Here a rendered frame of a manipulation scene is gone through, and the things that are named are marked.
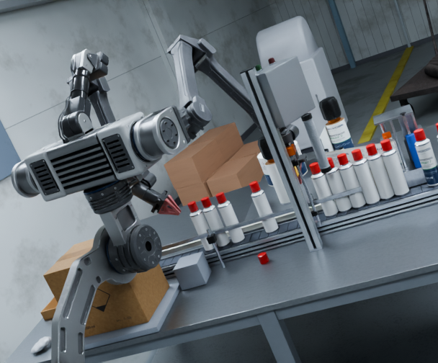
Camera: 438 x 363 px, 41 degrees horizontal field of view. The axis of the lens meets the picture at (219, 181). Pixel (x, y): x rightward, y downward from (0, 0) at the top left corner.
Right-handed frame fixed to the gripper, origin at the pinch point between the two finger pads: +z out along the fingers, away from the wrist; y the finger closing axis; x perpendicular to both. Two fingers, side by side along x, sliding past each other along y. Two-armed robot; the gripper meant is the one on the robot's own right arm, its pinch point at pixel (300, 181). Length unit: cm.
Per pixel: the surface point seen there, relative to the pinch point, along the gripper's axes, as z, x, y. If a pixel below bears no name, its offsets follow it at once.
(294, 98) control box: -33.9, 17.4, -11.2
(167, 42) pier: -60, -460, 183
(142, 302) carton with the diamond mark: 11, 46, 56
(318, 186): 0.8, 8.9, -7.5
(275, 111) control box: -32.6, 23.4, -5.0
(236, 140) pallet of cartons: 56, -366, 122
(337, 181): 1.5, 8.0, -14.2
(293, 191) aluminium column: -4.2, 22.0, -1.0
